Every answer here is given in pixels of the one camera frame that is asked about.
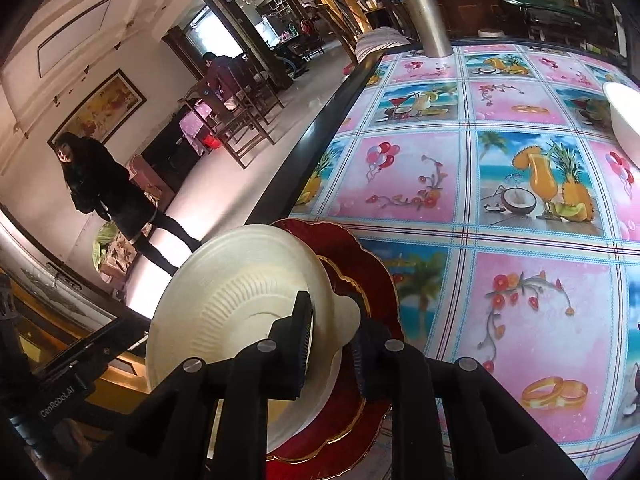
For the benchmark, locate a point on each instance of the red ribbed plate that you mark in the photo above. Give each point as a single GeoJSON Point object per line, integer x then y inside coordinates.
{"type": "Point", "coordinates": [345, 272]}

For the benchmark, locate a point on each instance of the white stool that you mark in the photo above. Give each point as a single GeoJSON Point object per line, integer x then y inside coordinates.
{"type": "Point", "coordinates": [492, 33]}

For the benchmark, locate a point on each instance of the striped sofa cushion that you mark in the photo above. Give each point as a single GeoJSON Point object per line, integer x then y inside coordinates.
{"type": "Point", "coordinates": [382, 42]}

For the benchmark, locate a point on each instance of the large white bowl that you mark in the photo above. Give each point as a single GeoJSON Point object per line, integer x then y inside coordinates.
{"type": "Point", "coordinates": [625, 117]}

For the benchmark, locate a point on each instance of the flat ceiling light panel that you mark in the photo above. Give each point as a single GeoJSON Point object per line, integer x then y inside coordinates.
{"type": "Point", "coordinates": [75, 32]}

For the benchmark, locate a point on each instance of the framed wall painting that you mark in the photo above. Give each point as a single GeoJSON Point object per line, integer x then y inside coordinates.
{"type": "Point", "coordinates": [97, 107]}

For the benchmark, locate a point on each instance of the green-topped table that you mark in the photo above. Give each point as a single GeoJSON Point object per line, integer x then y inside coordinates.
{"type": "Point", "coordinates": [550, 7]}

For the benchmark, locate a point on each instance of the slim steel bottle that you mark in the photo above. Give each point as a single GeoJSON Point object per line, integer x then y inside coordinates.
{"type": "Point", "coordinates": [425, 20]}

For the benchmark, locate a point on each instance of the red plate with sticker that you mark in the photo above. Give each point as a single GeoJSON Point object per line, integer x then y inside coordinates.
{"type": "Point", "coordinates": [382, 290]}

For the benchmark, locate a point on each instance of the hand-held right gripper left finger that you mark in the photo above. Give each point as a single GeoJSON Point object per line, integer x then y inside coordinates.
{"type": "Point", "coordinates": [302, 350]}

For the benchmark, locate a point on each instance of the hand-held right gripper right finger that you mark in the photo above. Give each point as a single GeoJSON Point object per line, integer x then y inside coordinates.
{"type": "Point", "coordinates": [361, 362]}

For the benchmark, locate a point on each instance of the cream plastic bowl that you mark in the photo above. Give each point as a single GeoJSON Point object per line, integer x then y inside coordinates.
{"type": "Point", "coordinates": [235, 300]}

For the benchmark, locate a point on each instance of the wooden dining chair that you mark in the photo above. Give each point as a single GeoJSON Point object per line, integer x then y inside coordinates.
{"type": "Point", "coordinates": [240, 127]}

